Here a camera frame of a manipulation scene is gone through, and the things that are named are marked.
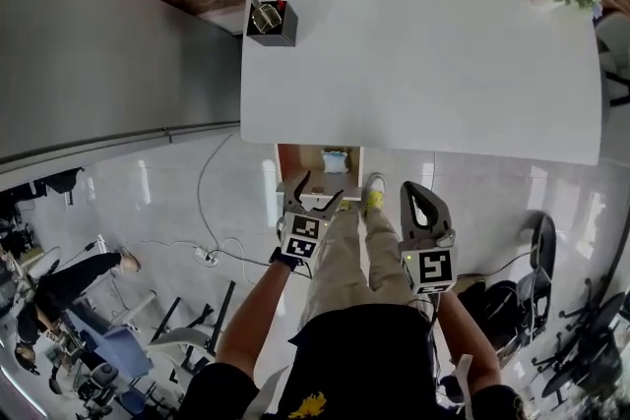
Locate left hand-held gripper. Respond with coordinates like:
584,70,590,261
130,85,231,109
273,169,346,272

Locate grey metal rail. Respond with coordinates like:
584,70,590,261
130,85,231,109
0,120,243,165

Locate person's right white yellow shoe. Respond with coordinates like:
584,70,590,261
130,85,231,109
360,172,389,213

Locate wooden drawer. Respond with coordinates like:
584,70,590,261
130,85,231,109
274,143,365,205

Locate white blue item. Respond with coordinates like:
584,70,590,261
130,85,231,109
320,149,352,175

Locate black wristband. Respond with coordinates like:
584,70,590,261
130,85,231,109
268,247,302,270

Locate blue chair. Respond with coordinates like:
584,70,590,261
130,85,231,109
66,307,155,382

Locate white power strip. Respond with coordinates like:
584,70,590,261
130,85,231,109
193,246,221,269

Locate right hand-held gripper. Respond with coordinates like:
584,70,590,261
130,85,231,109
396,180,460,297

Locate person's right forearm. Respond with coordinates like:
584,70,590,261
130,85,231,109
434,288,504,391

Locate person's khaki trousers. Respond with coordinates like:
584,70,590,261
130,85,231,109
297,203,427,327

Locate black mesh office chair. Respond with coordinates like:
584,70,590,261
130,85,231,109
514,210,559,352

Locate person's left forearm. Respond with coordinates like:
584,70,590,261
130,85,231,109
215,259,298,377

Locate black wheeled office chair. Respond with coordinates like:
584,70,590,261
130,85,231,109
530,277,630,407

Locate person's black shirt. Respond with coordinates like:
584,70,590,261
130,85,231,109
179,302,534,420

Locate metal mesh scoop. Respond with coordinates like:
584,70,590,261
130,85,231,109
240,0,284,33

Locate black square desk organizer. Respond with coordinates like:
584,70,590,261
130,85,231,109
245,0,300,49

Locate white floor cable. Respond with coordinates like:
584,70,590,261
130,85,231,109
195,132,280,272

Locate white shoulder strap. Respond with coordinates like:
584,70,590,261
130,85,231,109
246,364,292,420
452,352,477,420

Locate black metal frame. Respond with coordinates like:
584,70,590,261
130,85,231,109
147,278,238,376

